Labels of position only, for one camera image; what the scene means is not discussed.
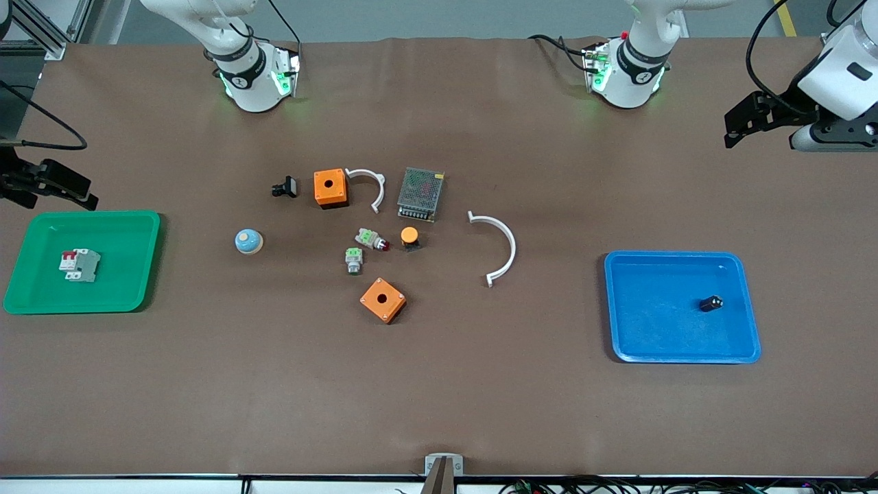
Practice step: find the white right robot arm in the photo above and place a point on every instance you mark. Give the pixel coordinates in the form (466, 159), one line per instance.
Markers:
(254, 89)

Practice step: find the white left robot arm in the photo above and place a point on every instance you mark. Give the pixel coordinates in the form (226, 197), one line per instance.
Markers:
(627, 86)

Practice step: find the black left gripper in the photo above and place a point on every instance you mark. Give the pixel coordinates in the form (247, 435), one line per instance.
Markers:
(784, 108)

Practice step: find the large white curved bracket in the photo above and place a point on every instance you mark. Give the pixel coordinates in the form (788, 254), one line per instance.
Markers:
(509, 240)

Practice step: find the green plastic tray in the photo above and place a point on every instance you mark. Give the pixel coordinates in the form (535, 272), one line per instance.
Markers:
(116, 274)

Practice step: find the white red circuit breaker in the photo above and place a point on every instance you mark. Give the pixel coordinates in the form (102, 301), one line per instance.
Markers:
(80, 265)

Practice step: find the green push button switch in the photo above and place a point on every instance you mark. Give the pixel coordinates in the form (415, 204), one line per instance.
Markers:
(353, 261)

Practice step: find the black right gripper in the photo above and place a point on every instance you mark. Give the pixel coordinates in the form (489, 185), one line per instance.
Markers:
(15, 180)

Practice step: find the orange cap push button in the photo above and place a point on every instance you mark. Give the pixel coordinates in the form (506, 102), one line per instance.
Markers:
(409, 237)

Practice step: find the metal mesh power supply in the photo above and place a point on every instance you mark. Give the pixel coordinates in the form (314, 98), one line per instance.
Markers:
(420, 194)

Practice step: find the red indicator lamp switch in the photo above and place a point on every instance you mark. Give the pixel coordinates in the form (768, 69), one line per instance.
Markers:
(371, 239)

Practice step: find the dark camera pole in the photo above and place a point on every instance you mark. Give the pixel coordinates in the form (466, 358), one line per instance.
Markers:
(439, 480)

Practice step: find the grey metal bracket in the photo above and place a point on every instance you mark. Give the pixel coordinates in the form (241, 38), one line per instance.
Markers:
(431, 463)

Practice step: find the blue dome push button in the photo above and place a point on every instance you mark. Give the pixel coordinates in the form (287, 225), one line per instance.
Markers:
(247, 241)

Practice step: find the brown table mat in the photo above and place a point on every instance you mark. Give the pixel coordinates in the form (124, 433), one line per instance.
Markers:
(439, 384)

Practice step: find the small black capacitor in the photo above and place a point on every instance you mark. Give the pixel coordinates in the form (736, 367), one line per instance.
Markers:
(711, 302)

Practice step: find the blue plastic tray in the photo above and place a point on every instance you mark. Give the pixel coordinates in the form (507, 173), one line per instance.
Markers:
(658, 309)

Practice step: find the orange button box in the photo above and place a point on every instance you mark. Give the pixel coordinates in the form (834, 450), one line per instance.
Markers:
(330, 188)
(383, 300)

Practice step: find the small black clip part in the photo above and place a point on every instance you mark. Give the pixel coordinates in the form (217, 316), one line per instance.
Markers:
(285, 186)

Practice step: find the small white curved bracket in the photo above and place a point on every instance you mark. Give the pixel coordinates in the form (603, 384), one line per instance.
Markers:
(376, 182)

